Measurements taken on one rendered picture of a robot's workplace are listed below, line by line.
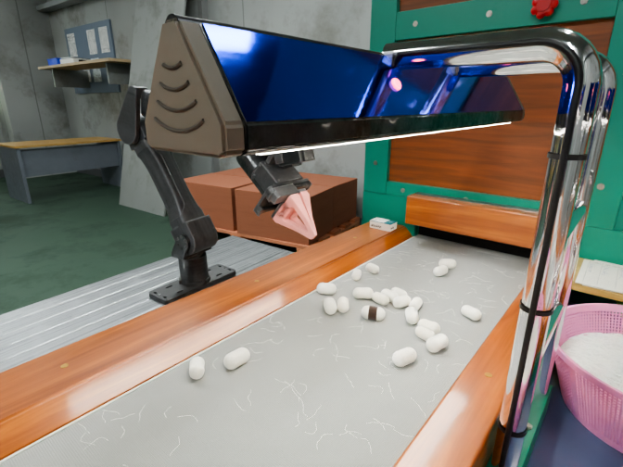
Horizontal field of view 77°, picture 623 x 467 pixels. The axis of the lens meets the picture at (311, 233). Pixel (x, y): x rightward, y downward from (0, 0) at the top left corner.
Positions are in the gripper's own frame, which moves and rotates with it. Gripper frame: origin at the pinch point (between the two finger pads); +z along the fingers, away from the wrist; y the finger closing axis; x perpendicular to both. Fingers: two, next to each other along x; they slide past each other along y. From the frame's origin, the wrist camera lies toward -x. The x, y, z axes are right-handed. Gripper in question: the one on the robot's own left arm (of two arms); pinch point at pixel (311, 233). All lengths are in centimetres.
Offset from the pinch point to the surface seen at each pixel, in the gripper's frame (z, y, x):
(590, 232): 29, 42, -21
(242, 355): 11.1, -21.3, 3.7
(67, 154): -349, 125, 340
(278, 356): 13.8, -16.7, 3.7
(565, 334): 36.4, 16.0, -14.6
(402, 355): 23.3, -8.1, -6.8
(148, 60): -321, 177, 187
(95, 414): 7.6, -37.3, 9.0
